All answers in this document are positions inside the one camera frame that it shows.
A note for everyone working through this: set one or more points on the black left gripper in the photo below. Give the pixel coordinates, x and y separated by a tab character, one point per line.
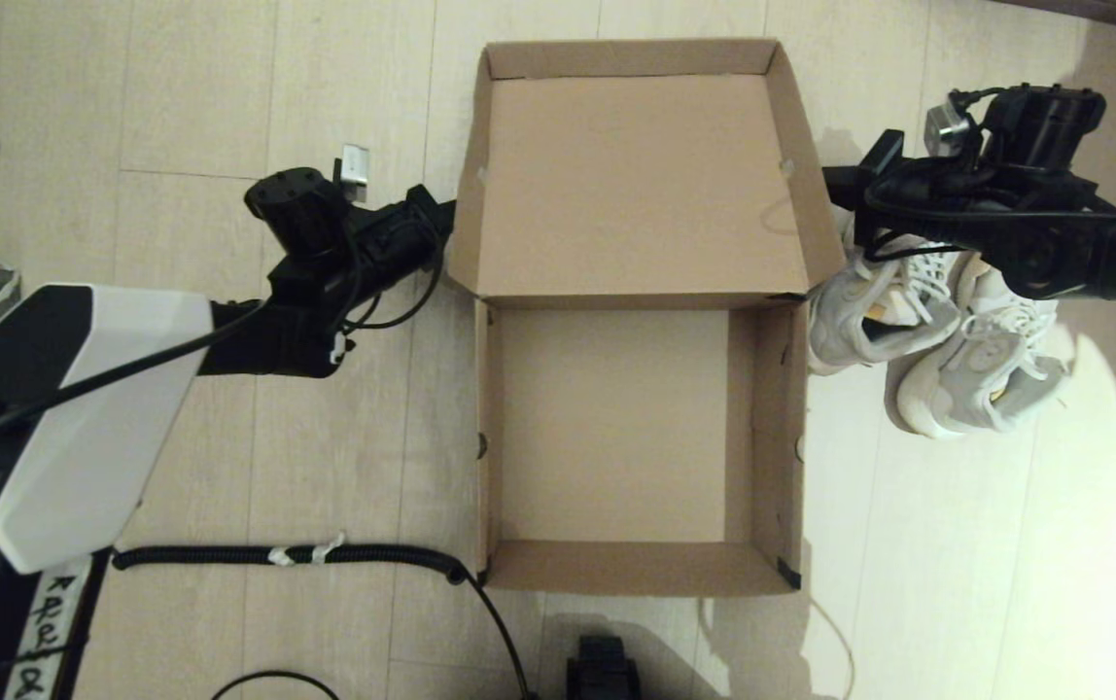
300	209

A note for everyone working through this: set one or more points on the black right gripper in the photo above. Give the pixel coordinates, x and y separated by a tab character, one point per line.
1044	126

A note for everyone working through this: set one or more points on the white laced sneaker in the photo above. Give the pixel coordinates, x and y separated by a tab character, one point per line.
859	311
976	379

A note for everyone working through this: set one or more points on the brown cardboard shoe box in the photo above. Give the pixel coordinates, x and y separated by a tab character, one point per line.
636	175

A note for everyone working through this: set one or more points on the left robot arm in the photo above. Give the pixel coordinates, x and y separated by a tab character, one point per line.
101	457

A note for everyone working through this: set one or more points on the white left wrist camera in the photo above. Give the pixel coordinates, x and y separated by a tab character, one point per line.
354	173

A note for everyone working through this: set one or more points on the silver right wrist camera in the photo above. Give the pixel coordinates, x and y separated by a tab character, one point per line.
952	126

